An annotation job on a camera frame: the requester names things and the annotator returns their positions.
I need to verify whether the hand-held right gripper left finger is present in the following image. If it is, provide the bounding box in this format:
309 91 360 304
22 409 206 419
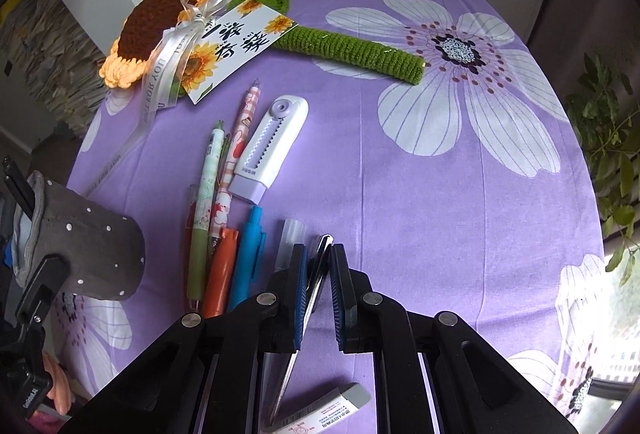
70 244 309 434

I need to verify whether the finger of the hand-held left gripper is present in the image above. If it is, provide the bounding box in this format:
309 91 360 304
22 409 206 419
14 254 70 330

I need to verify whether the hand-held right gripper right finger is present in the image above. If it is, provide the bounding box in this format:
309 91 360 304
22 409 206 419
328 244 577 434

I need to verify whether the clear capped red pen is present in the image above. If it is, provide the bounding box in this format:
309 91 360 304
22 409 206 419
272 218 307 272

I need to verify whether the blue pen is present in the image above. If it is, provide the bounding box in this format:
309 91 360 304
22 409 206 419
227 205 267 312

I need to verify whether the grey dotted pen holder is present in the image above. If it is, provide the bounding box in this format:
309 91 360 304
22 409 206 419
12 171 147 302

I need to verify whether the orange pen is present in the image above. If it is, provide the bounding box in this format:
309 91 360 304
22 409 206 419
200 226 241 320

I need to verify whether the black silver pen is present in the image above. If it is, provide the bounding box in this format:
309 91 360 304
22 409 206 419
265 234 335 425

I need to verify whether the green white printed pen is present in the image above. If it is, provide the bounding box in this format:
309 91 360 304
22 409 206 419
187 120 227 312

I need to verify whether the pink patterned pen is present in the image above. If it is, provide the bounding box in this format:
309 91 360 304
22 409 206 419
209 80 263 251

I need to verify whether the person's left hand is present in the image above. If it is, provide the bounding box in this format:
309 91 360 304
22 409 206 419
42 349 77 417

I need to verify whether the grey eraser with white sleeve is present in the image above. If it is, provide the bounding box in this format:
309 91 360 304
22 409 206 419
272 381 372 434

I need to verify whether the purple floral tablecloth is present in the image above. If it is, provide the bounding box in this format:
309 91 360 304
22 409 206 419
52 0 608 434

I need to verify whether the dark red pen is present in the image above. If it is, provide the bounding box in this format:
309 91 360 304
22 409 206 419
187 184 200 231

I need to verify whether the white purple retractable eraser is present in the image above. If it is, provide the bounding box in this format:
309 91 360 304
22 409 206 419
227 94 309 205

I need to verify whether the sunflower printed card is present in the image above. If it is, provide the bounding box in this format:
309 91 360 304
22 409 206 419
177 4 296 106

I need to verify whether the white sheer ribbon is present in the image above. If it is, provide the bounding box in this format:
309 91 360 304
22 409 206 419
82 0 251 200

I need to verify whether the green leafy plant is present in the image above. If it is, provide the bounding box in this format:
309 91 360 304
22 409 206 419
567 51 640 287

